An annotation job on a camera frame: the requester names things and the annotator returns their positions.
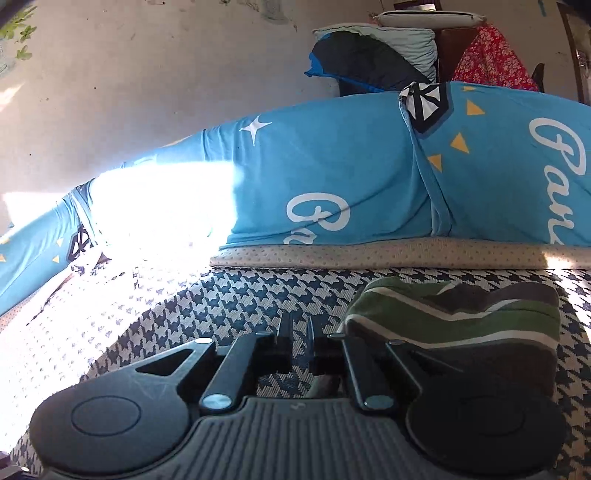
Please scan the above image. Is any blue printed bedsheet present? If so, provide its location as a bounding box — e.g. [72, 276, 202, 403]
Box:
[88, 90, 437, 247]

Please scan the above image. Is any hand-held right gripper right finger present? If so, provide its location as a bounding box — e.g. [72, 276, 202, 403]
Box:
[307, 316, 458, 411]

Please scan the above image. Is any blue printed cushion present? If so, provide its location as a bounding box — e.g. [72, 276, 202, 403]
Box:
[0, 194, 100, 317]

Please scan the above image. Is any houndstooth patterned bed cover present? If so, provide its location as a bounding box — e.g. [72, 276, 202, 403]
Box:
[0, 258, 591, 480]

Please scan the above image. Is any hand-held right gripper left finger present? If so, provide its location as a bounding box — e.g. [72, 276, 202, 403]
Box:
[134, 313, 295, 411]

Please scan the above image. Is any light green pillow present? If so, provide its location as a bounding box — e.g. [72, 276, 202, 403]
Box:
[314, 25, 437, 84]

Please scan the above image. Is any green brown striped shirt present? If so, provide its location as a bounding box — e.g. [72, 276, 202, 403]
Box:
[344, 276, 561, 400]

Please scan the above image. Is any red floral cloth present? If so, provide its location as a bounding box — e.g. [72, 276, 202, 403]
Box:
[452, 25, 539, 93]

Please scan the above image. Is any green leaf wall sticker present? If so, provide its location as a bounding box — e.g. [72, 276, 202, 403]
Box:
[0, 9, 38, 62]

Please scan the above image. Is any black blue jacket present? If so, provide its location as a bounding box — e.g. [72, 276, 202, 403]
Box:
[305, 30, 432, 95]

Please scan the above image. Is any wooden headboard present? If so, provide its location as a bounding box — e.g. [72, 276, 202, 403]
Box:
[436, 28, 476, 84]

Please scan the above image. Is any white bolster pillow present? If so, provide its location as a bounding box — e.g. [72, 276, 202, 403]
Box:
[372, 9, 488, 29]

